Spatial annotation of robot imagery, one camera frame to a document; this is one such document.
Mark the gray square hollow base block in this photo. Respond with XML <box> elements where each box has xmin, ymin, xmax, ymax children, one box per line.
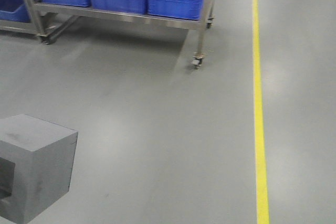
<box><xmin>1</xmin><ymin>114</ymin><xmax>78</xmax><ymax>223</ymax></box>

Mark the steel wheeled cart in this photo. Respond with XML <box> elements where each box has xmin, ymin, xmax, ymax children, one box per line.
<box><xmin>0</xmin><ymin>0</ymin><xmax>219</xmax><ymax>69</ymax></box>

